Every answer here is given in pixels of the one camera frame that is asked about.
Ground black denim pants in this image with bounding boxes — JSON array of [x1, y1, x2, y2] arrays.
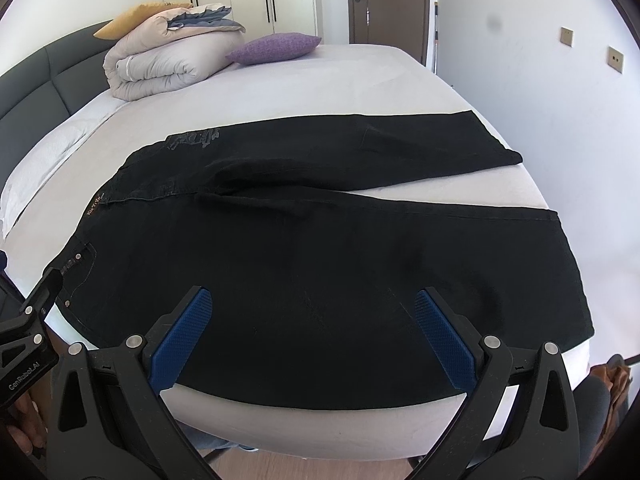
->
[[52, 112, 594, 410]]

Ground person's hand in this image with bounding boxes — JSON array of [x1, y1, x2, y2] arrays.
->
[[6, 393, 48, 456]]

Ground brown bag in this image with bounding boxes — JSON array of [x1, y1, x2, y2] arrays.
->
[[589, 354, 632, 460]]

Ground white flat pillow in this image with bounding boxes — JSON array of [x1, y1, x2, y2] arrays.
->
[[1, 91, 127, 238]]

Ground dark grey padded headboard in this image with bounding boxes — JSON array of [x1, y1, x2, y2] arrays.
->
[[0, 24, 115, 182]]

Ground folded beige duvet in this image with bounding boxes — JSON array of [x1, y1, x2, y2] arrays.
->
[[103, 3, 245, 102]]

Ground mustard yellow pillow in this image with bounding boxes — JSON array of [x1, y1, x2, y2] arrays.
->
[[93, 2, 192, 41]]

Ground folded blue jeans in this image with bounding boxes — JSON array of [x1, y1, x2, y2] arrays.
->
[[167, 6, 232, 30]]

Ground purple cushion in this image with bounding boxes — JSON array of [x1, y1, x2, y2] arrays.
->
[[226, 32, 322, 66]]

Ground dark brown door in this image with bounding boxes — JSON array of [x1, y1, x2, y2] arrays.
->
[[348, 0, 430, 64]]

